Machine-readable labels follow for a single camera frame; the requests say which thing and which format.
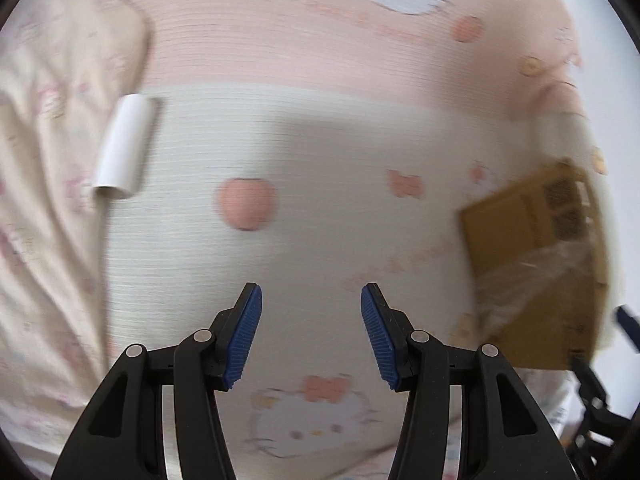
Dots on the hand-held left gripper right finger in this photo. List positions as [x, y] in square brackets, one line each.
[377, 340]

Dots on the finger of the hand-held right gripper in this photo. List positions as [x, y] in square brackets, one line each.
[597, 405]
[627, 322]

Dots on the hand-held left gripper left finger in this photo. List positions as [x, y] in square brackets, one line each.
[245, 340]

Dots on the brown cardboard box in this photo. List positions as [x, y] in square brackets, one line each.
[515, 230]

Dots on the white paper roll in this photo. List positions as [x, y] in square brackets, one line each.
[125, 145]

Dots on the clear plastic film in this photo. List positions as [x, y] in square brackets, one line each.
[545, 280]

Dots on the pink printed blanket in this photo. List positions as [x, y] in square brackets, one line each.
[325, 135]

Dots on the cream printed pillow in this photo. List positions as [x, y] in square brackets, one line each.
[45, 185]

